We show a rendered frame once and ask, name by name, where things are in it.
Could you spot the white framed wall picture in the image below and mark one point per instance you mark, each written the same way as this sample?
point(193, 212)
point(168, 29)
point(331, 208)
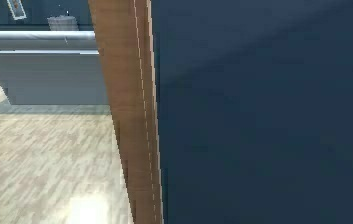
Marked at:
point(16, 8)

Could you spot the grey sofa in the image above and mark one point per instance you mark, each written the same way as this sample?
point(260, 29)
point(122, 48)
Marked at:
point(50, 76)

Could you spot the brown wooden door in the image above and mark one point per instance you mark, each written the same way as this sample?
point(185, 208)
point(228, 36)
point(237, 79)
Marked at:
point(130, 100)

